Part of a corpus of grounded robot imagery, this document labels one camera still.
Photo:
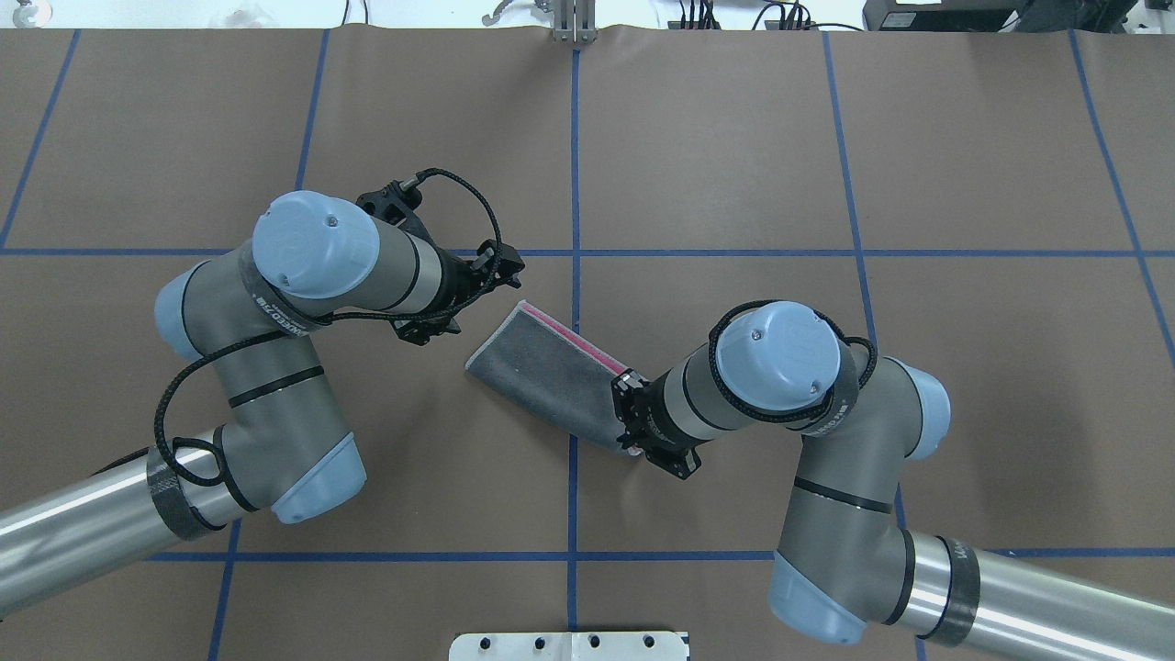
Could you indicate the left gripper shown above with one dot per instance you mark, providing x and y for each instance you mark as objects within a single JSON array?
[{"x": 451, "y": 282}]

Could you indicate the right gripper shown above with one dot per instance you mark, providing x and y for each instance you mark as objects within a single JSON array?
[{"x": 654, "y": 425}]

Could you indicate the pink and grey towel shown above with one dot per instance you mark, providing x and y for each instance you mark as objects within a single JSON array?
[{"x": 555, "y": 374}]

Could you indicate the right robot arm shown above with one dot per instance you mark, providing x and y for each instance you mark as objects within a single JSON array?
[{"x": 842, "y": 561}]

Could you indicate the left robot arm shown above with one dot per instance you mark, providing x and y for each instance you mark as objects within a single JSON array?
[{"x": 251, "y": 421}]

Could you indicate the black power adapter box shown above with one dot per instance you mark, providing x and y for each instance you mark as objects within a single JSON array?
[{"x": 938, "y": 16}]

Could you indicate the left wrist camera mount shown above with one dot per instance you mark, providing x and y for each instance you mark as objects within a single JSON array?
[{"x": 396, "y": 203}]

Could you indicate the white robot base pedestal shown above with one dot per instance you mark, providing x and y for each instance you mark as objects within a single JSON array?
[{"x": 598, "y": 645}]

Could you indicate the aluminium frame post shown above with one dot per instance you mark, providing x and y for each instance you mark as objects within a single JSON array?
[{"x": 574, "y": 22}]

